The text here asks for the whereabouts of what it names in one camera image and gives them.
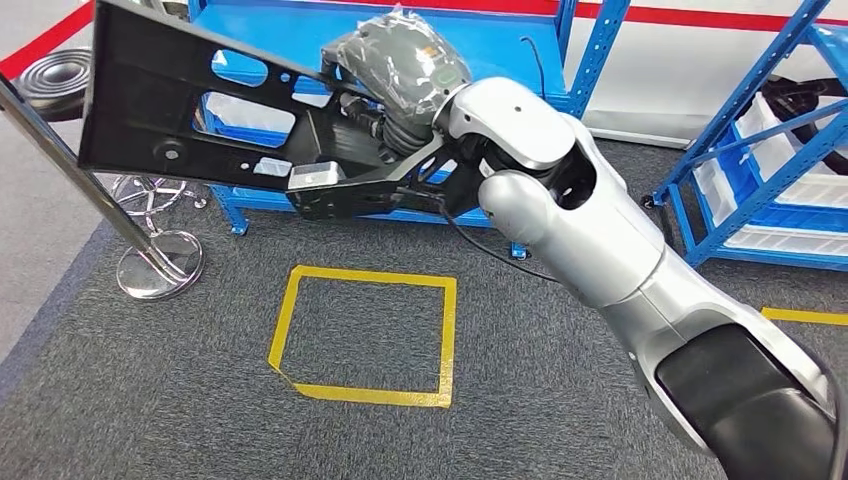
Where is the black round ribbed disc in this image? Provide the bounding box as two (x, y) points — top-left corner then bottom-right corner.
(13, 46), (94, 124)

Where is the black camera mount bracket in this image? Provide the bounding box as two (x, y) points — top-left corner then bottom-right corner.
(286, 135), (492, 221)

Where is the translucent white storage bin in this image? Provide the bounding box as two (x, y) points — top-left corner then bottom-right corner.
(725, 223), (848, 258)
(735, 92), (848, 208)
(692, 157), (742, 227)

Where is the white plastic bin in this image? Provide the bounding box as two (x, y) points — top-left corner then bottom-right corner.
(201, 92), (296, 137)

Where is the black rubber hose part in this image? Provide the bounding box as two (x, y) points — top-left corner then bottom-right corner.
(761, 76), (848, 177)

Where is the thin black cable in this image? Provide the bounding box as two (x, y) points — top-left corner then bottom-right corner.
(519, 36), (548, 101)

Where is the blue metal shelf rack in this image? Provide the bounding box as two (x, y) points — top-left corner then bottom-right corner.
(652, 0), (848, 273)
(187, 0), (631, 260)

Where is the chrome stool base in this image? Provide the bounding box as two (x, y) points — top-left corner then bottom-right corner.
(109, 173), (210, 233)

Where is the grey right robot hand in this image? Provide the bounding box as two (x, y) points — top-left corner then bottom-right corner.
(321, 6), (473, 130)

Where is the chrome stanchion post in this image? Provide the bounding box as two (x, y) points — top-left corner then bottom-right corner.
(0, 72), (205, 301)

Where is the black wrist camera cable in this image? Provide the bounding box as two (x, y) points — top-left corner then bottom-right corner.
(397, 188), (564, 285)

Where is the red barrier belt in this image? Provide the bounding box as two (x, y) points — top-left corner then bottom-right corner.
(317, 0), (848, 34)
(0, 0), (95, 81)

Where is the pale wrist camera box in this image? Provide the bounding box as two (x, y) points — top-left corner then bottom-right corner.
(288, 162), (346, 193)

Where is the black plastic panel part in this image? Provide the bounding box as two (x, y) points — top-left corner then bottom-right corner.
(77, 0), (399, 193)

